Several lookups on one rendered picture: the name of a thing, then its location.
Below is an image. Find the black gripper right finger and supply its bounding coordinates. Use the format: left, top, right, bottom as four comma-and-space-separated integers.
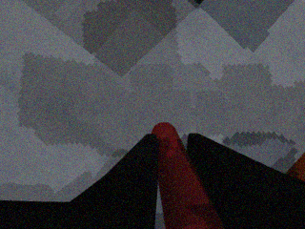
187, 134, 305, 229

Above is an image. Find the dark red peg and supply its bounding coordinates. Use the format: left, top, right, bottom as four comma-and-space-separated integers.
152, 122, 225, 229

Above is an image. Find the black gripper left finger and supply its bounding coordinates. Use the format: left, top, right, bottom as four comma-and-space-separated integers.
0, 134, 157, 229

